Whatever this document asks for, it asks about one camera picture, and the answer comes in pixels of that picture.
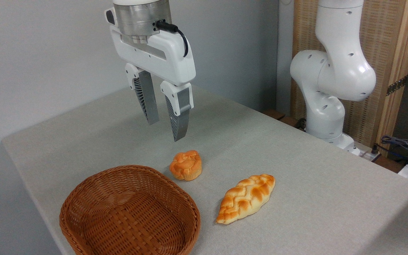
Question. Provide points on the long braided bread loaf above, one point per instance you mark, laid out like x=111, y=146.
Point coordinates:
x=246, y=198

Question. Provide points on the round orange bread bun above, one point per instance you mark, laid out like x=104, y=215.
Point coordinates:
x=186, y=165

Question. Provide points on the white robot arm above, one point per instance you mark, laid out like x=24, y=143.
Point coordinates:
x=331, y=78

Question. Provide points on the dark metal screen hinge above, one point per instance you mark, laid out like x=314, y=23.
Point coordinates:
x=397, y=85

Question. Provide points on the brown woven wicker basket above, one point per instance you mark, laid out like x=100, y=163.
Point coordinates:
x=129, y=212

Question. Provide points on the brown wooden base board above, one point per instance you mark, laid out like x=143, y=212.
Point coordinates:
x=274, y=114

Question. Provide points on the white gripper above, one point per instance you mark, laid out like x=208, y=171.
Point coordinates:
x=170, y=60

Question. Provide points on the grey fabric tablecloth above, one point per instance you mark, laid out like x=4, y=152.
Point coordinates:
x=296, y=198

